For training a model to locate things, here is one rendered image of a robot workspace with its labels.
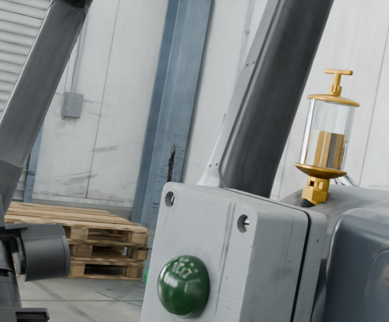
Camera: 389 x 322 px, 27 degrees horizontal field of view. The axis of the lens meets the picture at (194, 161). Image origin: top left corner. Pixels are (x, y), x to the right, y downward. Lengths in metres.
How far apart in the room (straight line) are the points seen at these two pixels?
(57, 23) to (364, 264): 0.89
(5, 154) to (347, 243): 0.76
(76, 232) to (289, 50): 5.44
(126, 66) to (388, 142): 3.34
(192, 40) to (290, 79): 8.30
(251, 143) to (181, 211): 0.33
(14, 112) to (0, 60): 7.26
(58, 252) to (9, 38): 7.40
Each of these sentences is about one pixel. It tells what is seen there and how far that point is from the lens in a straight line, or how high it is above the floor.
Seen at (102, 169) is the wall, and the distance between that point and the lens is 9.09.
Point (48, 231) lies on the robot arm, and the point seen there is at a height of 1.18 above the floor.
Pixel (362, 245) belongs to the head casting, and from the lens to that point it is 0.38.
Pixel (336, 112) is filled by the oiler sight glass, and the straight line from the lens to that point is 0.43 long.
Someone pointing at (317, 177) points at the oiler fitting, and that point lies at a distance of 0.43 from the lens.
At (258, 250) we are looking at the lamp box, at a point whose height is 1.31.
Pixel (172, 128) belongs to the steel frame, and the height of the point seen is 1.21.
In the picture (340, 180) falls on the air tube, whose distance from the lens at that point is 0.52.
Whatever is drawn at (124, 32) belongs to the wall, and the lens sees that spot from 9.09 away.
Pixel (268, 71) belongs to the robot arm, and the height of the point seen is 1.42.
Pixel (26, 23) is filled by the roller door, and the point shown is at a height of 2.02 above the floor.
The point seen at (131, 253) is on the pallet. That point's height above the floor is 0.21.
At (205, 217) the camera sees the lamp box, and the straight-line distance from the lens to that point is 0.38.
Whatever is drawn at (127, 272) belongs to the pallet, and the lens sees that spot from 6.47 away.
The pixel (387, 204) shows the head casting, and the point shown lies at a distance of 0.43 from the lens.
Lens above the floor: 1.36
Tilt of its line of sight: 3 degrees down
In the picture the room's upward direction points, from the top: 10 degrees clockwise
